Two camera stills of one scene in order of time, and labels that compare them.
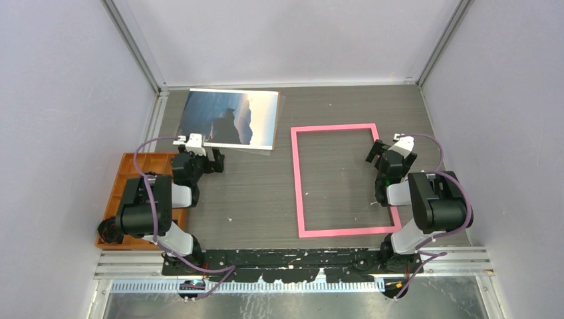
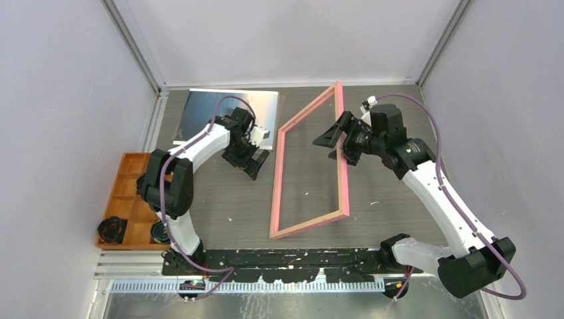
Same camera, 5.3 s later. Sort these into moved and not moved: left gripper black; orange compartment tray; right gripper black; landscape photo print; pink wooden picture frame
Moved: left gripper black; right gripper black; pink wooden picture frame
Not moved: landscape photo print; orange compartment tray
